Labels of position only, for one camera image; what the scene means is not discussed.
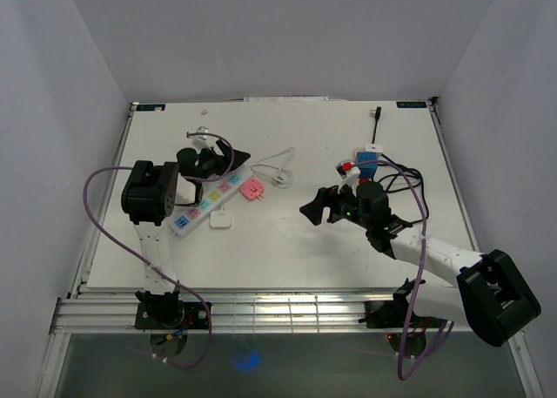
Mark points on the pink plug adapter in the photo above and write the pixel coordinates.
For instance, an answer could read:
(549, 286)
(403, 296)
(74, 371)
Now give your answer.
(253, 189)

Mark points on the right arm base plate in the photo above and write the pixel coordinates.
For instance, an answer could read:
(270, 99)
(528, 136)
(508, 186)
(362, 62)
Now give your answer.
(389, 313)

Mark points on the white multicolour power strip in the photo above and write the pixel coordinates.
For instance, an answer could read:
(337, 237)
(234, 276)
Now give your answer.
(185, 219)

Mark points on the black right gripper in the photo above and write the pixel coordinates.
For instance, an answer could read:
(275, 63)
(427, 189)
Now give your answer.
(314, 209)

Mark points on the beige red power strip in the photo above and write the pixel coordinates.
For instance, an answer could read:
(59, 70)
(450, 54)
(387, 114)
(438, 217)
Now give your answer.
(363, 177)

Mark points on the blue cube socket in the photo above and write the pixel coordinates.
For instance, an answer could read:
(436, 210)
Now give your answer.
(368, 163)

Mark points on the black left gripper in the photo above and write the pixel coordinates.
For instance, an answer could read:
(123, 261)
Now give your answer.
(223, 162)

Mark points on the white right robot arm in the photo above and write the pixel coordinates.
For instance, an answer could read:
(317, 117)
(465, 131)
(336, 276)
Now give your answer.
(483, 291)

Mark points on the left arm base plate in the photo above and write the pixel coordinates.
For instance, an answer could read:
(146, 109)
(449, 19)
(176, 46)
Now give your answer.
(188, 315)

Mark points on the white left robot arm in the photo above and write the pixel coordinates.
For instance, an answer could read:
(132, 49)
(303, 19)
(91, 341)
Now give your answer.
(174, 198)

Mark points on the papers at back edge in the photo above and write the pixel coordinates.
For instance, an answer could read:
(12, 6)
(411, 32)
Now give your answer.
(298, 98)

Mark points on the white usb charger plug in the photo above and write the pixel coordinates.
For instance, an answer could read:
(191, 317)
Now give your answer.
(373, 148)

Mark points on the small white plug adapter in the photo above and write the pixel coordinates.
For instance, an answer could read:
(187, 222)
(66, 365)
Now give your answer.
(220, 219)

